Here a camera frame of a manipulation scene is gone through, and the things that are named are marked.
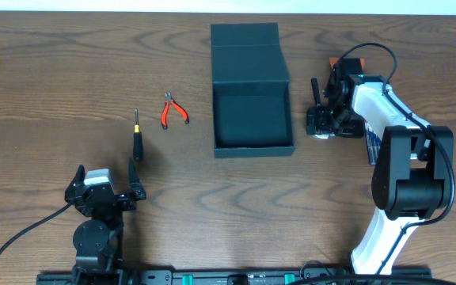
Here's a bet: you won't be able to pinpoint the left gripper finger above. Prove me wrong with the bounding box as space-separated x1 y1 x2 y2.
128 158 141 193
71 165 86 185

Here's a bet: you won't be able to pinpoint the black yellow screwdriver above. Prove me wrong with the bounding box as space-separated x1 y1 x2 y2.
133 109 143 162

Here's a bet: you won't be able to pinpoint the blue drill bit case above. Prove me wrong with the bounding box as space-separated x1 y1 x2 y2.
364 122 382 165

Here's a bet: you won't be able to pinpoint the red handled pliers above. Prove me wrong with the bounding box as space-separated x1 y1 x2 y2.
160 91 190 131

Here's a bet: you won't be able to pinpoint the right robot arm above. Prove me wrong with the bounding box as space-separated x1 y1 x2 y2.
306 58 455 275

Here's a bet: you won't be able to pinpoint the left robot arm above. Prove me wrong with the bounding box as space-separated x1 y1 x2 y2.
65 159 146 284

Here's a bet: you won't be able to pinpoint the black open gift box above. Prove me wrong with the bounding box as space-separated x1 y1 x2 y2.
211 23 295 158

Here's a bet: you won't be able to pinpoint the orange scraper wooden handle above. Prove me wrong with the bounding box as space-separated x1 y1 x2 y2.
329 57 365 69

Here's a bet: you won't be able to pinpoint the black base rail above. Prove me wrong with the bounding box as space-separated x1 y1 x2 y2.
36 267 433 285

